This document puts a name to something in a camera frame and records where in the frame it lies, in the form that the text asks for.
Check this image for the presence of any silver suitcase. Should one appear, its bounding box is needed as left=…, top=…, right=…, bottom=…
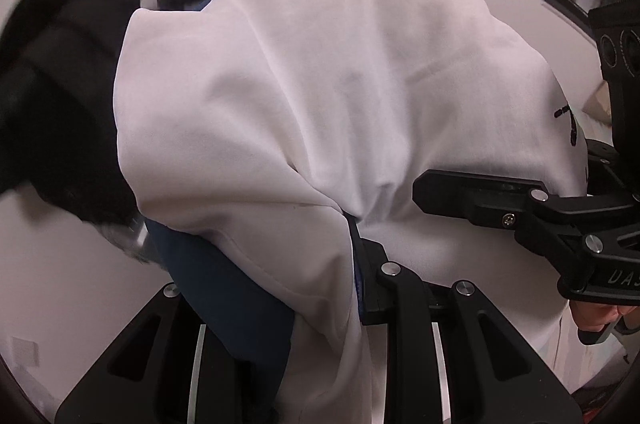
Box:
left=97, top=211, right=153, bottom=265

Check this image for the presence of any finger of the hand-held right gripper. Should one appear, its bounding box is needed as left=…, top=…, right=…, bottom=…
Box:
left=412, top=170, right=640, bottom=277

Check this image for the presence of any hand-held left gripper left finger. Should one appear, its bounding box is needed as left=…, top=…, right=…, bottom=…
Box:
left=55, top=282, right=275, bottom=424

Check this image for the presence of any blue and white hooded jacket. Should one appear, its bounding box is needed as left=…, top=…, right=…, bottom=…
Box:
left=112, top=0, right=608, bottom=424

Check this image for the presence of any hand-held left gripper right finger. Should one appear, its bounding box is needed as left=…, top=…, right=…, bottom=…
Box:
left=357, top=238, right=584, bottom=424

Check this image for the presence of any white wall socket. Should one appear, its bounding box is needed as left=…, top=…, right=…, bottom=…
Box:
left=12, top=336, right=39, bottom=366

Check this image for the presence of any black backpack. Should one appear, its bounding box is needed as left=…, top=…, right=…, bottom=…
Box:
left=0, top=0, right=147, bottom=225

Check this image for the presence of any person's right hand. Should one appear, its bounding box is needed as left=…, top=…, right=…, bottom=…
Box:
left=571, top=299, right=640, bottom=335

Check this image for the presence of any beige curtain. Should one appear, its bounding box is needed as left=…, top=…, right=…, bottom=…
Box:
left=582, top=81, right=613, bottom=127

